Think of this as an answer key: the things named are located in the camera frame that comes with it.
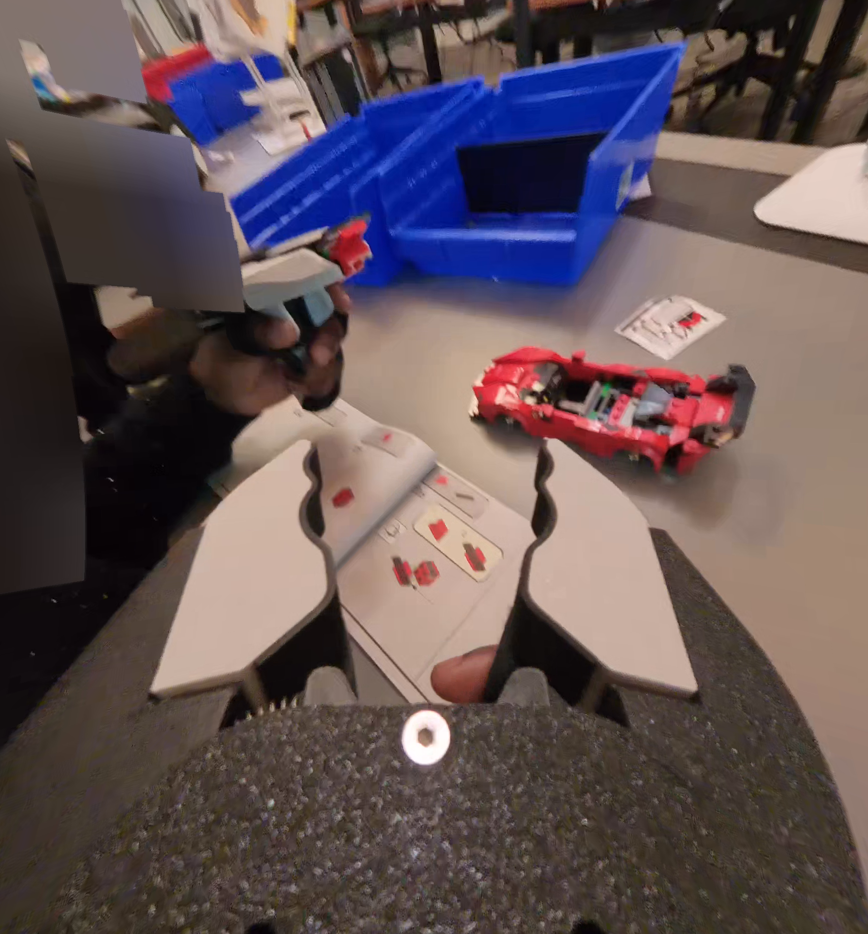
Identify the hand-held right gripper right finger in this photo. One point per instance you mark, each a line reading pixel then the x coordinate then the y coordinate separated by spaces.
pixel 601 576

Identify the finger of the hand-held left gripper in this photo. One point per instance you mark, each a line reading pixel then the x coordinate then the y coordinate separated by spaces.
pixel 288 274

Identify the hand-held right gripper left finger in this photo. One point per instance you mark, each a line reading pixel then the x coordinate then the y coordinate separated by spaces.
pixel 251 576

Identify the red square lego brick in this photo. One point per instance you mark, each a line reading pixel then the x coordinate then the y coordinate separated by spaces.
pixel 350 244

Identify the person's left forearm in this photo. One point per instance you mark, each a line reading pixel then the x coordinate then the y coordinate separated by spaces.
pixel 149 467

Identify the lego instruction booklet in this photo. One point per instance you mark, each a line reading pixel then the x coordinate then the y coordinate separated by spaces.
pixel 419 620

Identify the red lego car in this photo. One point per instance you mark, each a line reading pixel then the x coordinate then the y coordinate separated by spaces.
pixel 507 398

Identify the person's left hand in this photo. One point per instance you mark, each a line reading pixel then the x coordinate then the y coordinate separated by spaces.
pixel 244 379

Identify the person's right hand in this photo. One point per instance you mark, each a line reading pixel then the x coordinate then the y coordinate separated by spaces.
pixel 466 675

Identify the blue plastic storage bin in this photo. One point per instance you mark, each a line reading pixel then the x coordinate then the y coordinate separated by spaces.
pixel 295 197
pixel 215 95

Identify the blue bin with black divider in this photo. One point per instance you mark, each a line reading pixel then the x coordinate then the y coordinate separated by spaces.
pixel 521 233

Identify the red plastic bin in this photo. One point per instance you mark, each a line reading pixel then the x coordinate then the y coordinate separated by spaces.
pixel 175 69

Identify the white sticker sheet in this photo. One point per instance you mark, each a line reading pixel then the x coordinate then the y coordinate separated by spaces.
pixel 667 328

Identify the black panel on white stand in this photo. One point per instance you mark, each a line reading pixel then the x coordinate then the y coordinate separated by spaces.
pixel 827 197

